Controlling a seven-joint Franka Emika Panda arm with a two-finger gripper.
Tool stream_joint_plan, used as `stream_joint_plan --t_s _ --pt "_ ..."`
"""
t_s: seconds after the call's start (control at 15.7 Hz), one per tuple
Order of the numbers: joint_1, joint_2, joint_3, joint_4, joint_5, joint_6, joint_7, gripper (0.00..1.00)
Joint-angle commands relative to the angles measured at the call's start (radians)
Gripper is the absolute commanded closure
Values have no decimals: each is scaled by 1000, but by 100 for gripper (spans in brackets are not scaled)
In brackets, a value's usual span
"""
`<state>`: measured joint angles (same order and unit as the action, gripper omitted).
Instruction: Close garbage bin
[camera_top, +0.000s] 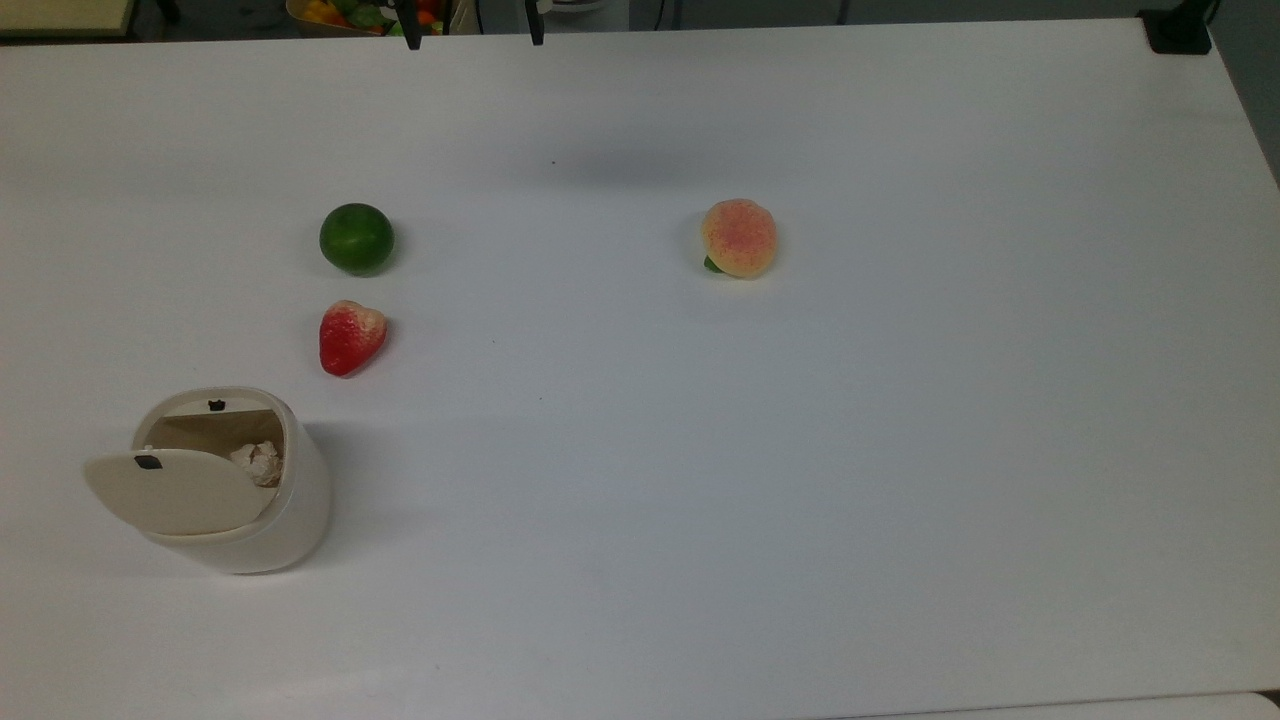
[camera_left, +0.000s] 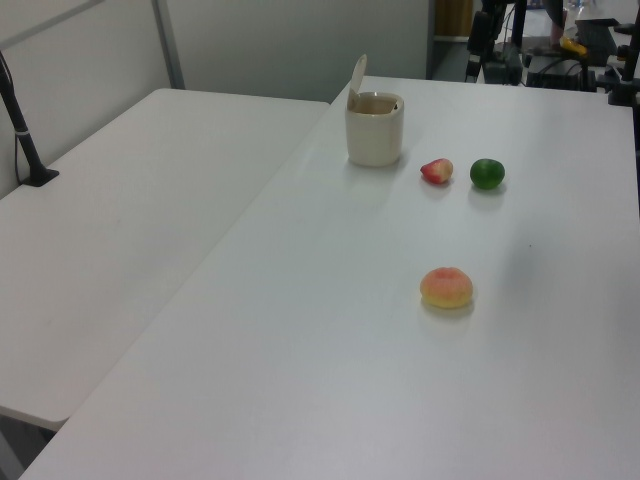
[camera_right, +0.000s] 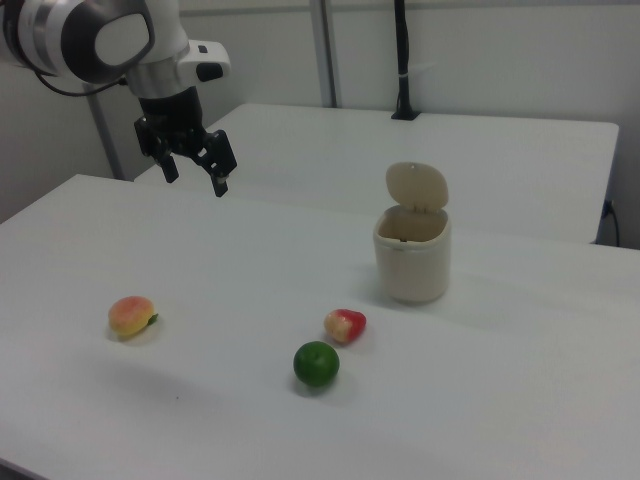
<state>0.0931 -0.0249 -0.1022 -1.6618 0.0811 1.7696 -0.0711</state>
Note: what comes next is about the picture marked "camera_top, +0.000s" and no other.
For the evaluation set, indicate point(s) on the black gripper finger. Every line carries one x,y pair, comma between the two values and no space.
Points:
411,27
536,22

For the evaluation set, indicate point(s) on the cream garbage bin lid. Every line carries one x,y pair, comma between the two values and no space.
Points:
180,492

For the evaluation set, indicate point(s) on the cream garbage bin body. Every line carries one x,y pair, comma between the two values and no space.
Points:
300,500

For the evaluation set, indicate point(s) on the basket of toy fruit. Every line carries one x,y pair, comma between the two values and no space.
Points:
340,14

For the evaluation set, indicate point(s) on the green lime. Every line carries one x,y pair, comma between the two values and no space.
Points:
356,239

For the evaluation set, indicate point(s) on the orange pink peach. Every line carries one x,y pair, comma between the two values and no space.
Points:
740,238

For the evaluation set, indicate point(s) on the red strawberry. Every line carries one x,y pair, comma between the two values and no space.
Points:
349,338

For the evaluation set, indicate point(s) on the light wooden table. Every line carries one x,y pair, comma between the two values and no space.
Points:
60,15

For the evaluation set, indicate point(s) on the crumpled white paper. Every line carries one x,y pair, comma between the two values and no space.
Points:
262,462

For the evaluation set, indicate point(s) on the black table clamp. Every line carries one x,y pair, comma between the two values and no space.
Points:
1178,32

